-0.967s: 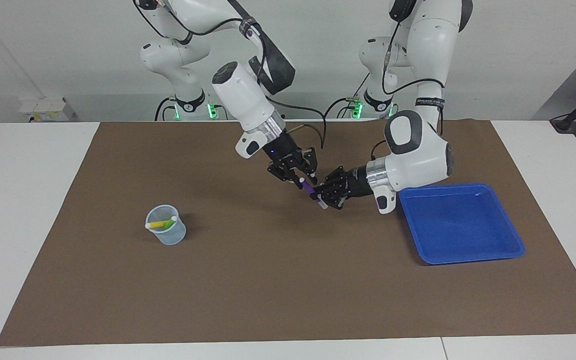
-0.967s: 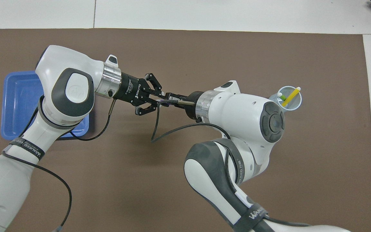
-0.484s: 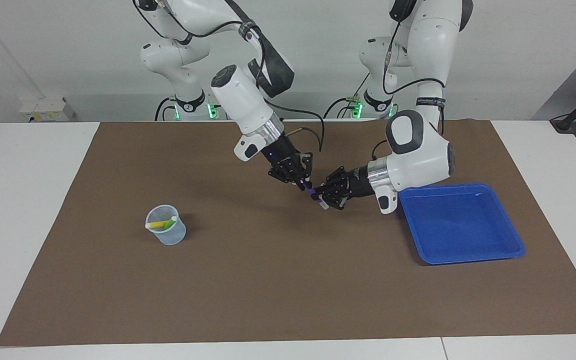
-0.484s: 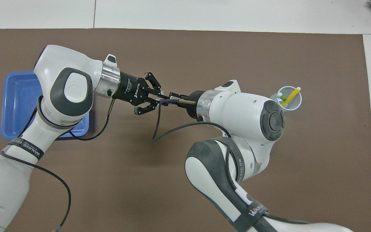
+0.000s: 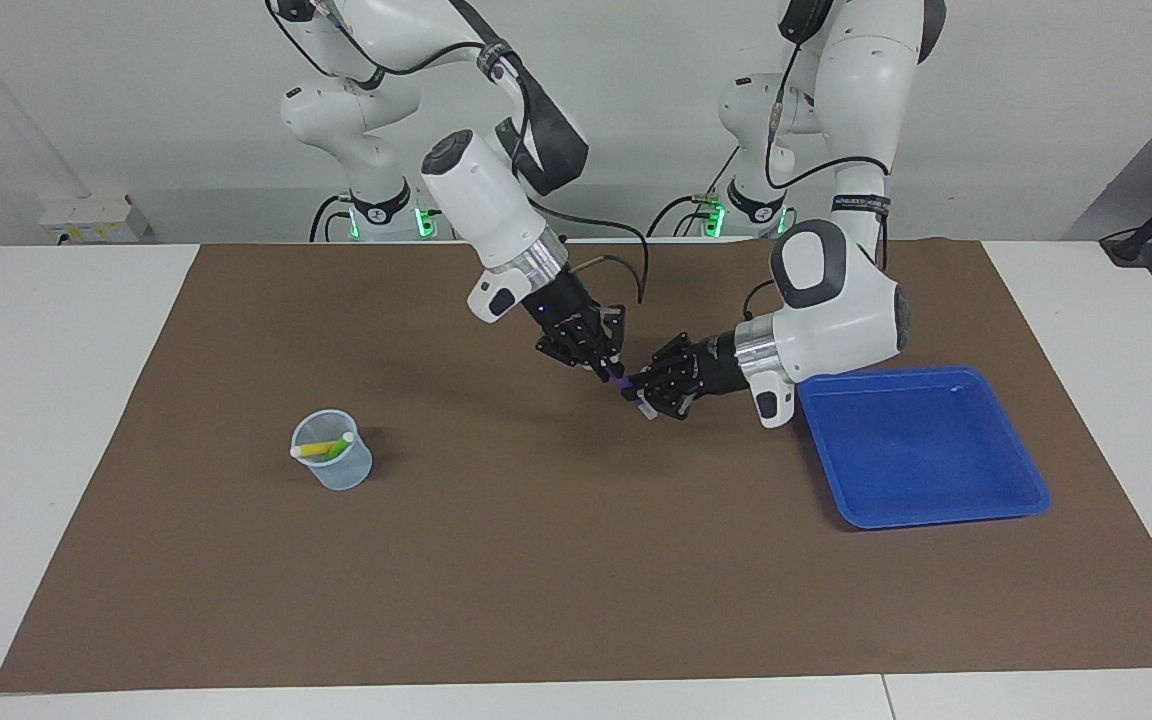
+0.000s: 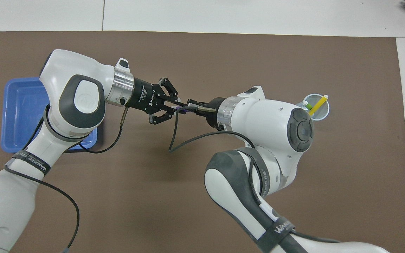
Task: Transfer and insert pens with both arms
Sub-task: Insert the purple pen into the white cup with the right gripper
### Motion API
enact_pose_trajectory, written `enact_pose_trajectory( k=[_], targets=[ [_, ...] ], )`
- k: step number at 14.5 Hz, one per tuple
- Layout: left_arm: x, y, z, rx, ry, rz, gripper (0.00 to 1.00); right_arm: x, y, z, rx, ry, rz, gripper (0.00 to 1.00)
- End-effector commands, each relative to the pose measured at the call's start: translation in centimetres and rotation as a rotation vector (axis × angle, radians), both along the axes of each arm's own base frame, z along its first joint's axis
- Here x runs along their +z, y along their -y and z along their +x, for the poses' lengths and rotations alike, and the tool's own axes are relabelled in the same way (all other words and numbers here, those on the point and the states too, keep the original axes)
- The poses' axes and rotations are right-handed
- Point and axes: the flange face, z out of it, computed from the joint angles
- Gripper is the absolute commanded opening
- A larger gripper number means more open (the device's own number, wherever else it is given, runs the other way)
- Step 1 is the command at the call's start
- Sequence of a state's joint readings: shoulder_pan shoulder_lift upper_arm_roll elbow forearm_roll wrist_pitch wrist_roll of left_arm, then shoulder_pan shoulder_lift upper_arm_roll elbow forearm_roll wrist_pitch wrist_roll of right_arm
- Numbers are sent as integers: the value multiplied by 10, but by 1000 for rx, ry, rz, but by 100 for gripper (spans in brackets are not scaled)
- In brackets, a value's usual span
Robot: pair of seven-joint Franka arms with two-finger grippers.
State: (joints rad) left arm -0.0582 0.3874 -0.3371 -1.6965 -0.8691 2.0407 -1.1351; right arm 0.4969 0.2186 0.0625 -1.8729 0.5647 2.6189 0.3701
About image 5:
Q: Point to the white power strip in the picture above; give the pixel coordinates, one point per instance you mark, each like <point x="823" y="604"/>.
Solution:
<point x="86" y="215"/>

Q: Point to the blue plastic tray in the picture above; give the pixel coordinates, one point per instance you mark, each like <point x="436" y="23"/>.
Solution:
<point x="916" y="450"/>

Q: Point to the yellow marker pen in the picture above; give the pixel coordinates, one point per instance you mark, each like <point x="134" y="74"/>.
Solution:
<point x="314" y="451"/>

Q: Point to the translucent plastic cup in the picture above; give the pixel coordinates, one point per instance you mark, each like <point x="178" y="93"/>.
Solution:
<point x="341" y="477"/>

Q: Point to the purple marker pen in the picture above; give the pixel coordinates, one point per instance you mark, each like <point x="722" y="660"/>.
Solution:
<point x="646" y="410"/>

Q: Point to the green test tube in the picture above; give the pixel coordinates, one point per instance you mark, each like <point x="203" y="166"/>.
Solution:
<point x="339" y="452"/>

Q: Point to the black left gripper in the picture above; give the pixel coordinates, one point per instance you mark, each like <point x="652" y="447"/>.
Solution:
<point x="721" y="365"/>

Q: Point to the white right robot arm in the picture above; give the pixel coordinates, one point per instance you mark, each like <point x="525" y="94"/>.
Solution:
<point x="481" y="200"/>

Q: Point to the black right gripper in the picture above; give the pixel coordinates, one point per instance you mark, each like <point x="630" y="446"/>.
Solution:
<point x="571" y="310"/>

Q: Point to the brown table mat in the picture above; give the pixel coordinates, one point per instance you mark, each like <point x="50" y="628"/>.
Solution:
<point x="576" y="560"/>

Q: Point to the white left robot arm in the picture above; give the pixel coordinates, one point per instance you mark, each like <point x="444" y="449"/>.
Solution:
<point x="836" y="300"/>

